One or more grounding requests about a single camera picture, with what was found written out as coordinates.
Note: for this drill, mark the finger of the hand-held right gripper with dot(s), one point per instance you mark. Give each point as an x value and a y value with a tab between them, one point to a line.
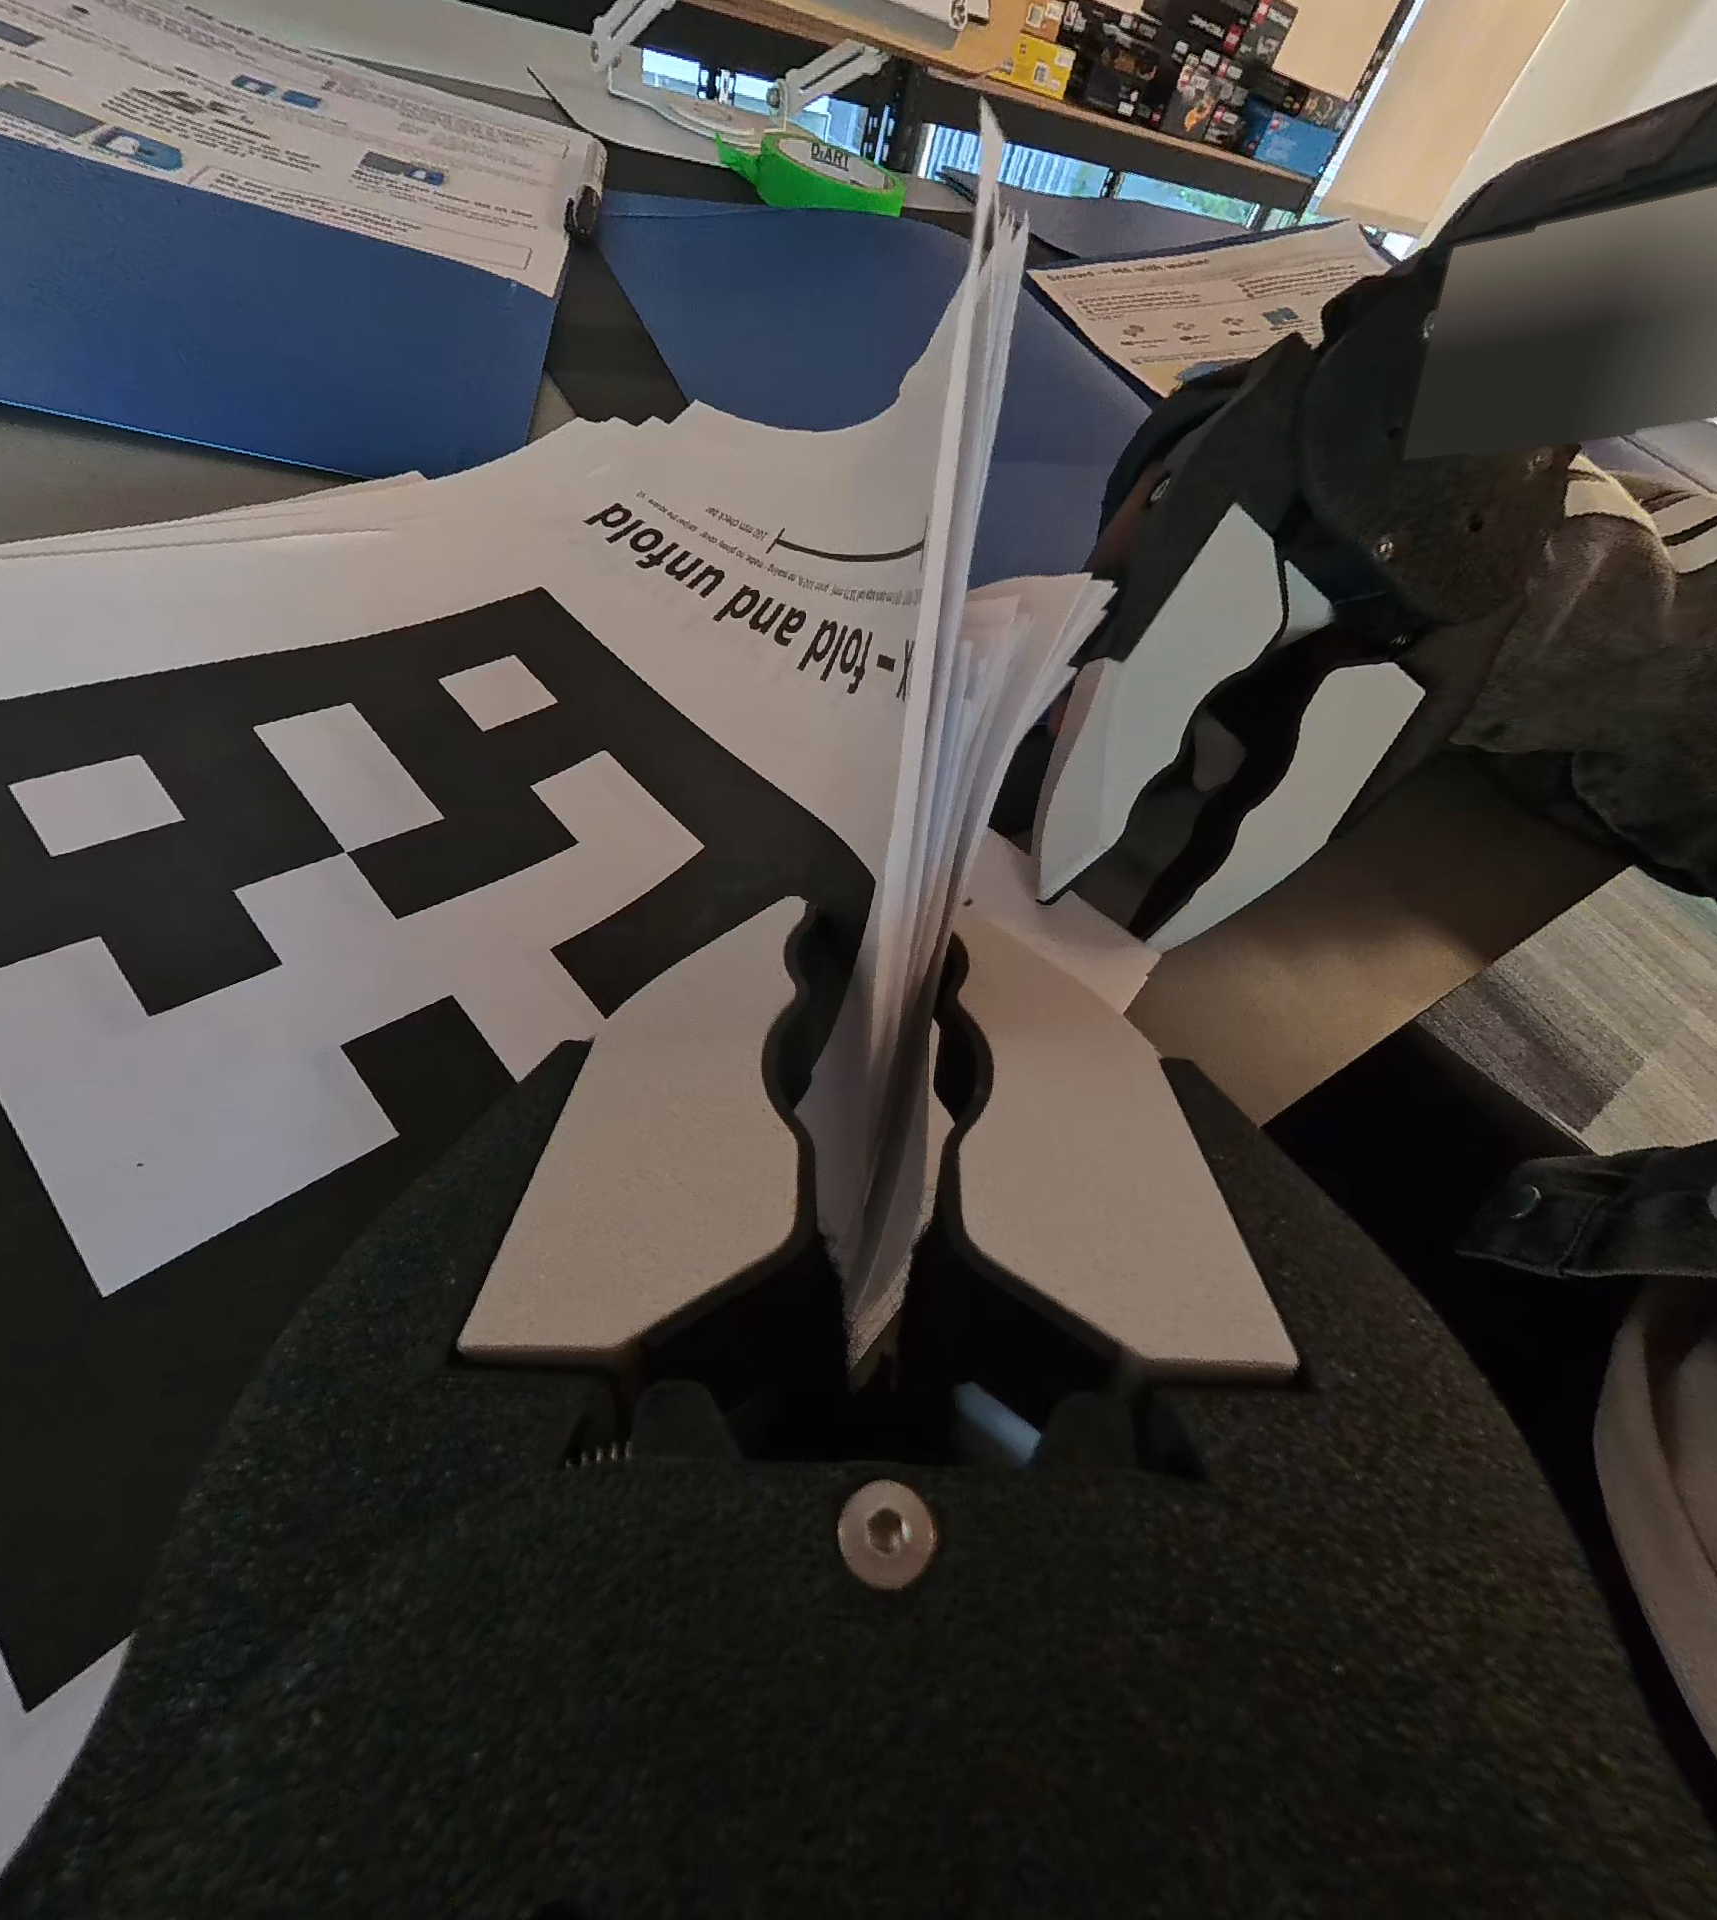
1160	704
1345	750

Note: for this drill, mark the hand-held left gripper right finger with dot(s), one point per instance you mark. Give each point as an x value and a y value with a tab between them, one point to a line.
1099	1201

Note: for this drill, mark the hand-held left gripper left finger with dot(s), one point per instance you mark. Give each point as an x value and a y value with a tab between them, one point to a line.
649	1171

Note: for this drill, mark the stack of printed white papers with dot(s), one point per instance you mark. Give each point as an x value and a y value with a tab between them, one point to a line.
273	601

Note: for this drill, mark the person's right forearm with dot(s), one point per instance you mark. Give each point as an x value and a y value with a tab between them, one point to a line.
1668	675

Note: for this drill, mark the grey desk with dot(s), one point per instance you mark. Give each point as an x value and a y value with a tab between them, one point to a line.
49	481

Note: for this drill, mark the printed instruction sheet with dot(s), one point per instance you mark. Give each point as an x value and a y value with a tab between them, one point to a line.
1190	300
273	134

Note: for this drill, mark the dark blue paper folder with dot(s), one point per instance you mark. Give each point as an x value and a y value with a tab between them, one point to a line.
1144	223

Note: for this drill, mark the beige window blind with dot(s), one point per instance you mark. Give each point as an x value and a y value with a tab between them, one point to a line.
1444	91

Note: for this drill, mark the person's dark denim jacket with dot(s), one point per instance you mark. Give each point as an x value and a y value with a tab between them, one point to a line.
1623	1201

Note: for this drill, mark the row of colourful boxes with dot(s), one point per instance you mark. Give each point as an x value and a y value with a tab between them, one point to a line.
1190	60

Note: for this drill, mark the green tape roll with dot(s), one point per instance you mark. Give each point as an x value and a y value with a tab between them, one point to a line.
859	194

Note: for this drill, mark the wooden shelf rack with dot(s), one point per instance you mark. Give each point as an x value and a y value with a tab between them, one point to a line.
949	69

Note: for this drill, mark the person's white garment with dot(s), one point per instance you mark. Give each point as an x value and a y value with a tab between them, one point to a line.
1714	1500

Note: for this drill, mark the grey card sheet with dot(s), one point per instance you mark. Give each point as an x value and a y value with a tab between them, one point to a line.
572	99

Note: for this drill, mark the white articulated stand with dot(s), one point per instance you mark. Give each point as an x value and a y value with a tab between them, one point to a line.
633	22

